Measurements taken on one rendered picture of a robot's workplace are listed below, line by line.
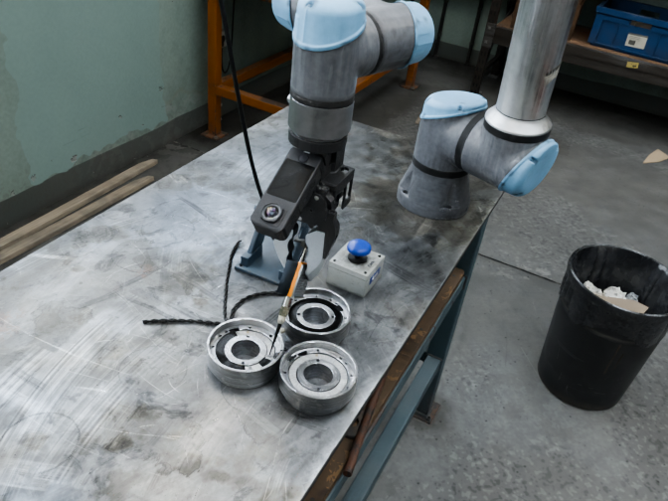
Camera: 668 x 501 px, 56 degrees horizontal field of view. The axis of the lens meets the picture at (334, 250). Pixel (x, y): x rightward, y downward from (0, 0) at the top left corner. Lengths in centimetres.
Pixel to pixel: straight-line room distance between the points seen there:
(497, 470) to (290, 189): 132
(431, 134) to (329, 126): 52
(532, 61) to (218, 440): 74
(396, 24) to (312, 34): 12
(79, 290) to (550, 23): 83
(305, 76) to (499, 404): 153
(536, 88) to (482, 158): 15
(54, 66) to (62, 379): 186
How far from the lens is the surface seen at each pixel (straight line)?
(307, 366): 87
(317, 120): 72
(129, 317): 99
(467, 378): 211
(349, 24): 69
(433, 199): 126
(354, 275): 102
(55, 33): 262
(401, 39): 77
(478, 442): 195
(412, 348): 134
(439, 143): 122
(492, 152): 115
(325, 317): 96
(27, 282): 108
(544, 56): 109
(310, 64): 70
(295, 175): 75
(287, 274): 84
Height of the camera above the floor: 145
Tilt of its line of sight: 35 degrees down
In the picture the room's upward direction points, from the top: 8 degrees clockwise
